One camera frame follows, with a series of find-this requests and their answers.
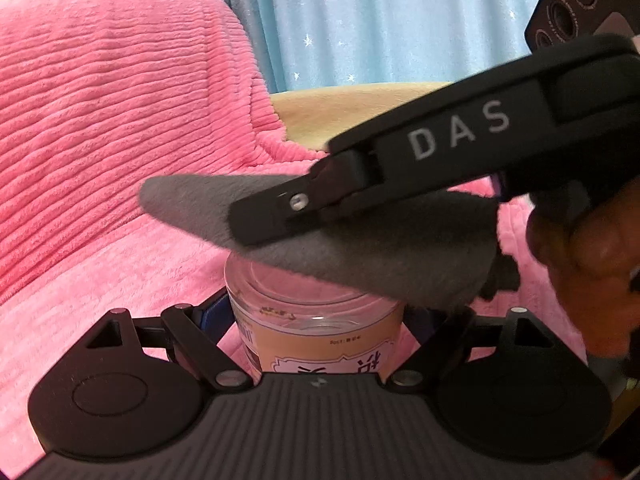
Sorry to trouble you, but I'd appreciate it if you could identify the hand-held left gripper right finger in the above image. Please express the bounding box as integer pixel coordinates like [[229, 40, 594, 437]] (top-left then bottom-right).
[[390, 305, 557, 394]]

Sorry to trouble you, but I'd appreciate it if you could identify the pink ribbed blanket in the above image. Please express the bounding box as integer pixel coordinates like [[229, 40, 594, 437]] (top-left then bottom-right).
[[0, 0, 556, 456]]

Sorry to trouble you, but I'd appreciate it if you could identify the person's right hand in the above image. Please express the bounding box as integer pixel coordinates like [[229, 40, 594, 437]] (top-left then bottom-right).
[[526, 177, 640, 361]]

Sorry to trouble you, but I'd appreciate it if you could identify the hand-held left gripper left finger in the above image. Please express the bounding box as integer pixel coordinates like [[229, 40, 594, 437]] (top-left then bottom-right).
[[87, 294, 254, 393]]

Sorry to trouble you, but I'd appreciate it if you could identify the clear plastic container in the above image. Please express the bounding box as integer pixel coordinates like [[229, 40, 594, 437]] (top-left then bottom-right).
[[223, 252, 407, 377]]

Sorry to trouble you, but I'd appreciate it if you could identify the blue star curtain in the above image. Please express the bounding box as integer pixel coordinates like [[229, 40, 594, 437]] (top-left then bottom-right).
[[179, 0, 568, 96]]

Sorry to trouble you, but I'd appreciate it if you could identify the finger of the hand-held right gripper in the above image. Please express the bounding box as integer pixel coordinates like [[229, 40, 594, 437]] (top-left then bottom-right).
[[227, 150, 383, 247]]

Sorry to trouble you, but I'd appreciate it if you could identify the grey cleaning cloth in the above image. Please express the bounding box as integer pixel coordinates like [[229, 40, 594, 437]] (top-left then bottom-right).
[[139, 174, 521, 312]]

